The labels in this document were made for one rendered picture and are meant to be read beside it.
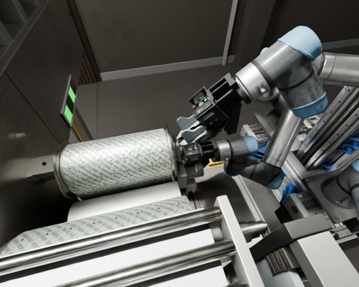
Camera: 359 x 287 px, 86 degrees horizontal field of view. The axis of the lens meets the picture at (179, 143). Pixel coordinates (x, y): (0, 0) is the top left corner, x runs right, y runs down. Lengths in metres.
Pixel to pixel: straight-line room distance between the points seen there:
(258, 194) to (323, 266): 1.47
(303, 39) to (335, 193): 0.79
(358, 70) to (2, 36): 0.84
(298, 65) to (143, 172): 0.39
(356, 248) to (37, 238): 2.10
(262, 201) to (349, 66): 1.24
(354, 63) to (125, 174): 0.61
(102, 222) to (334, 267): 0.26
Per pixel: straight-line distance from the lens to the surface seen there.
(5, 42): 0.65
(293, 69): 0.46
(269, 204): 1.71
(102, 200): 0.50
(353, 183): 1.02
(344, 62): 0.65
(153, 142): 0.46
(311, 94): 0.51
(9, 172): 0.51
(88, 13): 2.96
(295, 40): 0.46
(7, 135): 0.53
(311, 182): 1.15
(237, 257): 0.22
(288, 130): 0.78
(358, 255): 2.16
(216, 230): 0.31
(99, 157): 0.47
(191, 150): 0.65
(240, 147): 0.69
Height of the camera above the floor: 1.66
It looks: 51 degrees down
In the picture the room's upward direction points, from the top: straight up
